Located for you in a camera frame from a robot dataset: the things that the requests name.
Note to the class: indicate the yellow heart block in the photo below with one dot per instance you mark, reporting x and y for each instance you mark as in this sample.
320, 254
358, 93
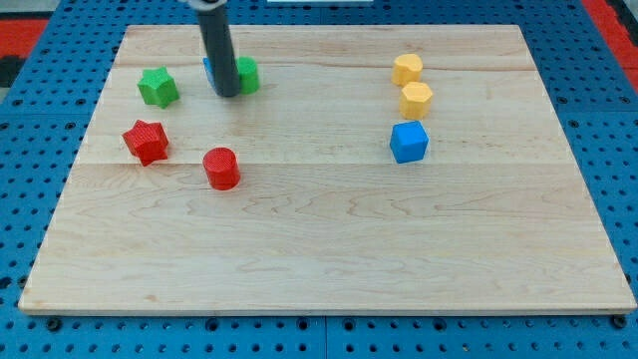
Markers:
407, 68

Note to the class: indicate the blue block behind rod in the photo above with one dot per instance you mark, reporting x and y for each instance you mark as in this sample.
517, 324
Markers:
208, 72

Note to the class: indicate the green cylinder block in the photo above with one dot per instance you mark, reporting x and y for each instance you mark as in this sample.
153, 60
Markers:
247, 69

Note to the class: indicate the light wooden board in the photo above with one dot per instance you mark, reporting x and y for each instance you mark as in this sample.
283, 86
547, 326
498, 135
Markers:
494, 220

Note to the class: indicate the red cylinder block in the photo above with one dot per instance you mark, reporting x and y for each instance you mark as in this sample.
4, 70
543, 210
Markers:
221, 168

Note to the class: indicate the blue cube block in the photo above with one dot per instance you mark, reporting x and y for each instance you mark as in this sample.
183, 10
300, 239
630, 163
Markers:
409, 142

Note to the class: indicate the green star block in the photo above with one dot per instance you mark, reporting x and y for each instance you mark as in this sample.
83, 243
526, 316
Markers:
158, 87

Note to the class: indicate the yellow hexagon block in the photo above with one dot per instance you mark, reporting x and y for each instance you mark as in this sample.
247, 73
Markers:
415, 100

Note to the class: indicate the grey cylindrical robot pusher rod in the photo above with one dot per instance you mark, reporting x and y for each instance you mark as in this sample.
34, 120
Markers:
216, 37

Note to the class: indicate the red star block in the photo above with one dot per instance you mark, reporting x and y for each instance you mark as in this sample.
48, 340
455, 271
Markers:
146, 141

